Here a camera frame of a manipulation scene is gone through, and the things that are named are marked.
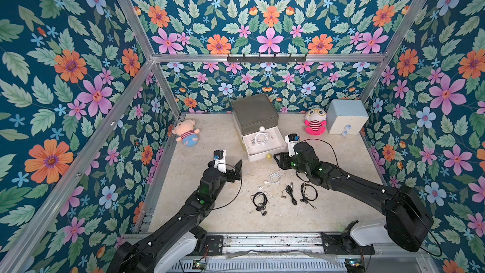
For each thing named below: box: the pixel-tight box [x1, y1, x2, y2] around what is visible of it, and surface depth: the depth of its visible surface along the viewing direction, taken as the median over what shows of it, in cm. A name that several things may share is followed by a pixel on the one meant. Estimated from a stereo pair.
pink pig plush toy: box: [171, 118, 201, 148], surface depth 105 cm
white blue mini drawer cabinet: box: [326, 98, 370, 137], surface depth 104 cm
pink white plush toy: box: [304, 108, 328, 136], surface depth 112 cm
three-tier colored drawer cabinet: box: [231, 93, 287, 162], surface depth 96 cm
